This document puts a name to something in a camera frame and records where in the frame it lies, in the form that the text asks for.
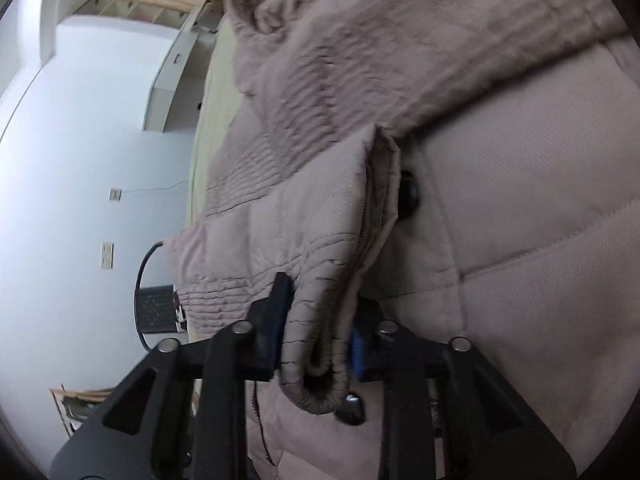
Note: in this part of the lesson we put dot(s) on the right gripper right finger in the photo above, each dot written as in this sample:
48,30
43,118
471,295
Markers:
447,411

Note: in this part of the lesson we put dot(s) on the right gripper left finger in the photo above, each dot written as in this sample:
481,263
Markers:
181,412

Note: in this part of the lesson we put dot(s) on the mauve quilted hooded coat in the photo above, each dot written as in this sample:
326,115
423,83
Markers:
472,166

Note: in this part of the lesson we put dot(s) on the black metal chair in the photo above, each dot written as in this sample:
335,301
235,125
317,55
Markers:
157,309

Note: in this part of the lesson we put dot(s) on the white floating desk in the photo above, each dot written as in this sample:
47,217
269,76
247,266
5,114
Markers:
188,56

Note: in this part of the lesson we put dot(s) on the olive green bed sheet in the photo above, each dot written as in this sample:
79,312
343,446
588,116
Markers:
220,103

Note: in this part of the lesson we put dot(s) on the white wall socket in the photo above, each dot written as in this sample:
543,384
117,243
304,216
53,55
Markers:
115,194

